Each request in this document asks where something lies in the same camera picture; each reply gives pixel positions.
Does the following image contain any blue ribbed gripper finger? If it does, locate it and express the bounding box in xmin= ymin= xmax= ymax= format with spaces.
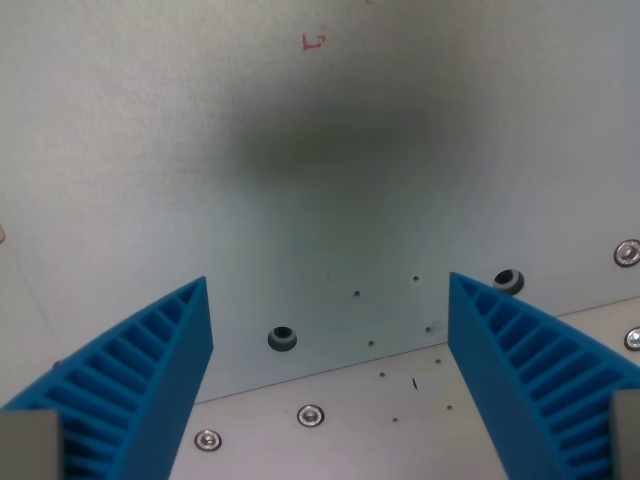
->
xmin=447 ymin=271 xmax=640 ymax=480
xmin=0 ymin=275 xmax=215 ymax=480

